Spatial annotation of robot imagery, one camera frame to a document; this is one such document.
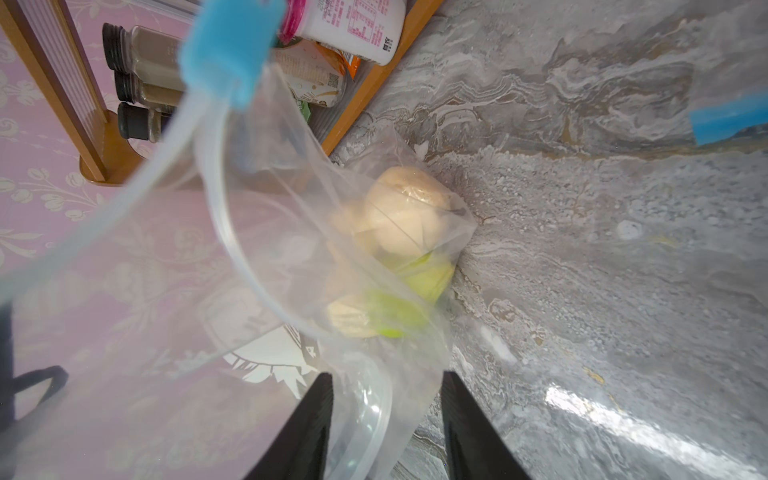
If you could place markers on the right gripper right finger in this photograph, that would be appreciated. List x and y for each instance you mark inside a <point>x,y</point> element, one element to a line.
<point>474,450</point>

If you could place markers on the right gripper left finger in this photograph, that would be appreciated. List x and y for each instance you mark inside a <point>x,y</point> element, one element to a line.
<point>299,451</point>

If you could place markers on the beige pear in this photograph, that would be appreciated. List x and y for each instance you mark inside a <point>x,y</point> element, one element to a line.
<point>350,316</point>
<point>408,210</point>

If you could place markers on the green pear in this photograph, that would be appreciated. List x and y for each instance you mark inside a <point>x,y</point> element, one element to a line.
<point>407,307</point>

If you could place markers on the clear zip-top bag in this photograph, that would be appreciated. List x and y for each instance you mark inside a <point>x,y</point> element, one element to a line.
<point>172,334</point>
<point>728,94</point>

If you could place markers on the wooden shelf rack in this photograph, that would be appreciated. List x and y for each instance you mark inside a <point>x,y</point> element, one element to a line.
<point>46,39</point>

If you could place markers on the orange snack packet on shelf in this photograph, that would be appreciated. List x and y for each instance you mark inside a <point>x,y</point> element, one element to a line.
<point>315,74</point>

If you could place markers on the dark spice jar on shelf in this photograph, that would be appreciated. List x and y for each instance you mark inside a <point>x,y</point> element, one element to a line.
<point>148,54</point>

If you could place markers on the pink lid cup on shelf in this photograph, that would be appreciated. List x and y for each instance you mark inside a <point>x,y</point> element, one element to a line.
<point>369,29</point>

